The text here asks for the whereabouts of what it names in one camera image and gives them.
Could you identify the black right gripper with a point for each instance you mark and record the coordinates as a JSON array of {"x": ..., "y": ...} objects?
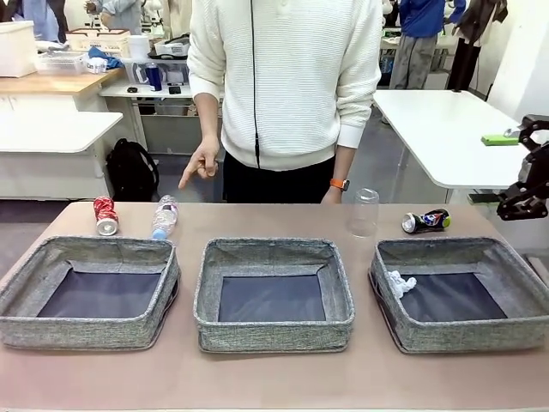
[{"x": 538, "y": 167}]

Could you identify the crushed blue soda can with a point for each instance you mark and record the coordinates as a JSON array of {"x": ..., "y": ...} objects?
[{"x": 429, "y": 221}]

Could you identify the clear plastic cup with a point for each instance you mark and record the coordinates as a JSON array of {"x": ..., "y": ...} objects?
[{"x": 363, "y": 214}]

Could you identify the white paper ball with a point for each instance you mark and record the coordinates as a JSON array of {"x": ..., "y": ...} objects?
[{"x": 401, "y": 283}]

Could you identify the clear plastic water bottle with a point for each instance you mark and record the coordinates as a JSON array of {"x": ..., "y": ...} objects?
[{"x": 165, "y": 216}]

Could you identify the crushed red soda can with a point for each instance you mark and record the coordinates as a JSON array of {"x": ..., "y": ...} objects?
[{"x": 106, "y": 214}]

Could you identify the person's left forearm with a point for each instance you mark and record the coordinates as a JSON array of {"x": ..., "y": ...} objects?
[{"x": 345, "y": 163}]

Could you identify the person's right forearm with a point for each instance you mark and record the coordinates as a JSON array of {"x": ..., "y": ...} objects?
[{"x": 210, "y": 116}]

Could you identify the person's left hand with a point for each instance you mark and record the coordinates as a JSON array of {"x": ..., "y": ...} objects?
[{"x": 333, "y": 197}]

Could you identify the person's right hand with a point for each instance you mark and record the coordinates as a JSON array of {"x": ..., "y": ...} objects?
[{"x": 206, "y": 156}]

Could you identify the bystander in black clothes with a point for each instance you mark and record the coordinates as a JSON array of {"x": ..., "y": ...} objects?
[{"x": 467, "y": 60}]

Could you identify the bystander in blue jacket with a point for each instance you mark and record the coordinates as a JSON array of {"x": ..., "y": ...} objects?
[{"x": 420, "y": 26}]

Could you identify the orange wristwatch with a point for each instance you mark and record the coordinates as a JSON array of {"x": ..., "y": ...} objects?
[{"x": 339, "y": 184}]

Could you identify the grey fabric basket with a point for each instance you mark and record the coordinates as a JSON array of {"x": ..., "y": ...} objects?
[
  {"x": 86, "y": 330},
  {"x": 270, "y": 335},
  {"x": 472, "y": 339}
]

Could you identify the person in white sweater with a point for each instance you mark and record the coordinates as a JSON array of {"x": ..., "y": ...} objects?
[{"x": 291, "y": 86}]

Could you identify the white shelf desk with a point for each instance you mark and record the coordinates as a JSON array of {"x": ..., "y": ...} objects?
[{"x": 150, "y": 124}]

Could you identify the blue bottle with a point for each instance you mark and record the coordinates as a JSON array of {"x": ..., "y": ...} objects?
[{"x": 154, "y": 77}]

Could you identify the black backpack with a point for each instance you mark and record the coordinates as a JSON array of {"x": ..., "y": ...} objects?
[{"x": 130, "y": 171}]

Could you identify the blue cloth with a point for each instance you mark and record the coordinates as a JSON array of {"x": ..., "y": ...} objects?
[{"x": 109, "y": 60}]

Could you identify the cream plastic crate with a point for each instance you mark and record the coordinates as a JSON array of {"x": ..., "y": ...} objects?
[{"x": 98, "y": 43}]

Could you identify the wooden top counter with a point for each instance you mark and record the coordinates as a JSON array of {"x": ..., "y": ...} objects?
[{"x": 43, "y": 86}]

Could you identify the bystander in light blue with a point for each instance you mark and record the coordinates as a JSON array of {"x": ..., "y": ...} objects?
[{"x": 43, "y": 21}]

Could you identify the white storage box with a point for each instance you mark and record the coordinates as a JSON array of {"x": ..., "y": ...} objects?
[{"x": 15, "y": 49}]

